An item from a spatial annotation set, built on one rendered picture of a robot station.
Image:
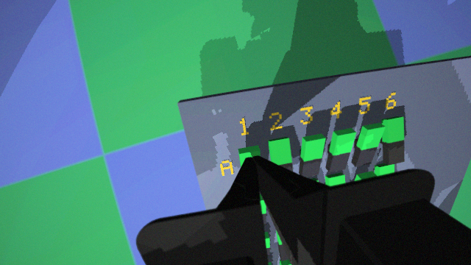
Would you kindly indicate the grey switch panel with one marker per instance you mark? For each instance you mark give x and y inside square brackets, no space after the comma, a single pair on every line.
[340,128]

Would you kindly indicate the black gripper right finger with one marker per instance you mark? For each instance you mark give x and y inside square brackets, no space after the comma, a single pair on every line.
[307,214]

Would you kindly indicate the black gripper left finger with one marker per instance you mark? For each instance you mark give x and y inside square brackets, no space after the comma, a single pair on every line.
[233,229]

